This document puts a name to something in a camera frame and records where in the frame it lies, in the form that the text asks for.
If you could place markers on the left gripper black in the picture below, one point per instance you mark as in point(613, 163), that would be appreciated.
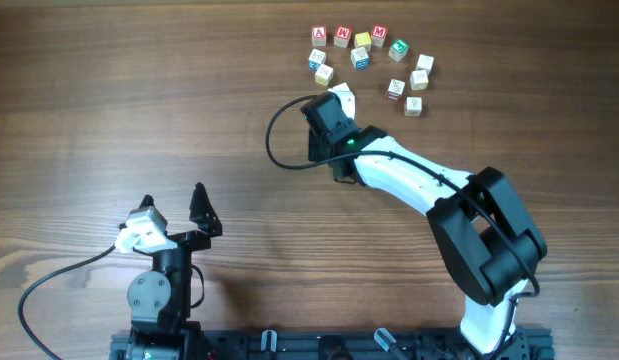
point(199, 215)

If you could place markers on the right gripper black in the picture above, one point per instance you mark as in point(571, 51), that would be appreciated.
point(314, 148)

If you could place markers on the red sided white block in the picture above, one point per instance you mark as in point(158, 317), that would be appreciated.
point(395, 89)

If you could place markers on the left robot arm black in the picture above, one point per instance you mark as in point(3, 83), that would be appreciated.
point(160, 299)

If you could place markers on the yellow sided white block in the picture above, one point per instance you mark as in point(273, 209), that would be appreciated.
point(324, 74)

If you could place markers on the blue sided white block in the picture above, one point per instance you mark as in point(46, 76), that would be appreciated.
point(316, 59)

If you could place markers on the red letter W block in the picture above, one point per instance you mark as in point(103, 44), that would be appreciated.
point(342, 36)

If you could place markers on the yellow top block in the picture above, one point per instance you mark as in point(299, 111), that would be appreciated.
point(363, 40)

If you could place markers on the red letter A block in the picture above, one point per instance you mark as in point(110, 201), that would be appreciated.
point(319, 36)

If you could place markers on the red letter M block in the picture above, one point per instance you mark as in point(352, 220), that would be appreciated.
point(378, 35)

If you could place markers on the green top block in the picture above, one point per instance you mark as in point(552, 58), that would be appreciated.
point(398, 50)

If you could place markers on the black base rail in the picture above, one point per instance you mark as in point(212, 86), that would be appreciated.
point(433, 343)

